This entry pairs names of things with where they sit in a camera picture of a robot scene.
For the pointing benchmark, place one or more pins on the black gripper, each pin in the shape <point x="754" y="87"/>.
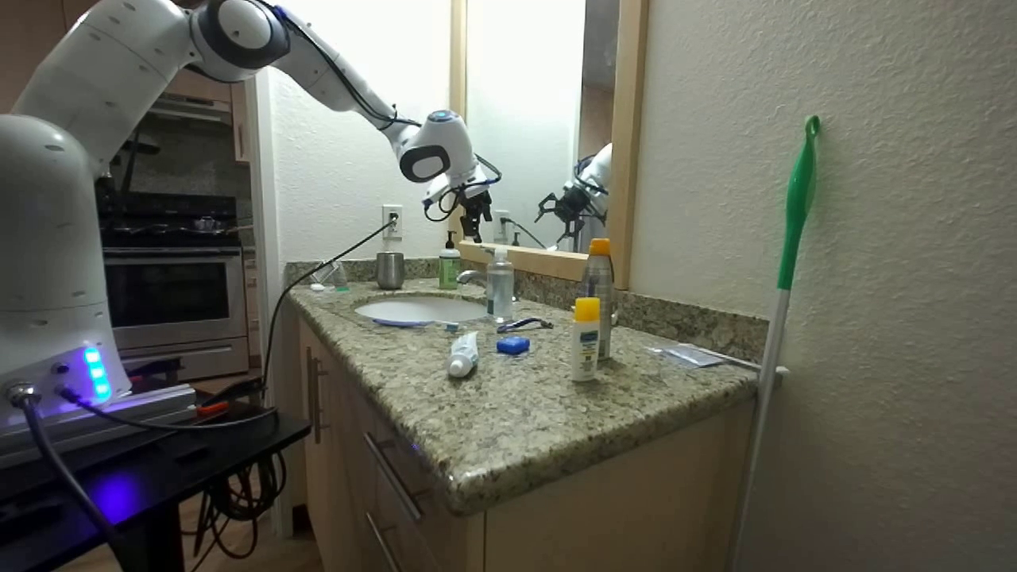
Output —
<point x="478" y="205"/>

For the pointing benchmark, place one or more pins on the chrome sink faucet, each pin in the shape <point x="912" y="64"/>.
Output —
<point x="471" y="276"/>

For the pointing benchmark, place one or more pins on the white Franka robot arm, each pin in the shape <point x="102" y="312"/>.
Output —
<point x="50" y="210"/>

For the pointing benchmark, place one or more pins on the green soap pump bottle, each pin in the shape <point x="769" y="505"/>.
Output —
<point x="448" y="272"/>

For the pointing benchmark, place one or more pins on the clear pump bottle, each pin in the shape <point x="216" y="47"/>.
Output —
<point x="499" y="290"/>

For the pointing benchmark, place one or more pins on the stainless steel cup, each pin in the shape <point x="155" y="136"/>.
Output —
<point x="388" y="272"/>

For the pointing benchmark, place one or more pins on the white oval sink basin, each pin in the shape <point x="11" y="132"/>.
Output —
<point x="417" y="311"/>

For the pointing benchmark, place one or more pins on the dark blue curved thin object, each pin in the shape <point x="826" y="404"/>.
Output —
<point x="535" y="324"/>

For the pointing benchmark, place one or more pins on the small blue box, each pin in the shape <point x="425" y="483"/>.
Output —
<point x="512" y="347"/>

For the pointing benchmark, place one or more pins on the white toothpaste tube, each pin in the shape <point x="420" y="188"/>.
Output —
<point x="461" y="358"/>

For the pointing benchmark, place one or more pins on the green capped small container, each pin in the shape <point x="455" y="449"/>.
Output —
<point x="338" y="278"/>

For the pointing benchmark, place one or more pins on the white bottle yellow cap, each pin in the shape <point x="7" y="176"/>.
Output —
<point x="584" y="345"/>

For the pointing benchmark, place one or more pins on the white contact lens case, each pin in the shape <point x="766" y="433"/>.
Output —
<point x="317" y="288"/>

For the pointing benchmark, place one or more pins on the wood framed mirror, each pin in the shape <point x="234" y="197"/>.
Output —
<point x="631" y="128"/>

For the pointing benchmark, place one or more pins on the clear plastic package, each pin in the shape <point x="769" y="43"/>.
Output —
<point x="693" y="355"/>

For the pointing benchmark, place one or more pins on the grey range hood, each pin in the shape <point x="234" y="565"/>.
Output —
<point x="178" y="161"/>

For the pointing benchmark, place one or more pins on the stainless steel oven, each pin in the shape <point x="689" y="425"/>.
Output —
<point x="177" y="296"/>

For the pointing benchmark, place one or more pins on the orange black clamp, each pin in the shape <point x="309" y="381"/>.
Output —
<point x="213" y="404"/>

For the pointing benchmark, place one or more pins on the wooden vanity cabinet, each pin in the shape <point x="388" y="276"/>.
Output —
<point x="636" y="511"/>

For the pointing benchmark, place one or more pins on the black robot table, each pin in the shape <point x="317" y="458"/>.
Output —
<point x="159" y="467"/>

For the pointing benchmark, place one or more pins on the aluminium robot mounting rails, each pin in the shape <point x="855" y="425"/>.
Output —
<point x="104" y="415"/>

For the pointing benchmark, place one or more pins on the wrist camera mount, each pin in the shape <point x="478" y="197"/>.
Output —
<point x="478" y="182"/>

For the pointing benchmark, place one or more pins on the white wall outlet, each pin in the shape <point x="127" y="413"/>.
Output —
<point x="391" y="214"/>

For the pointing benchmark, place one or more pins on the wooden kitchen wall cabinet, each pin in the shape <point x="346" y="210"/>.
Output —
<point x="201" y="90"/>

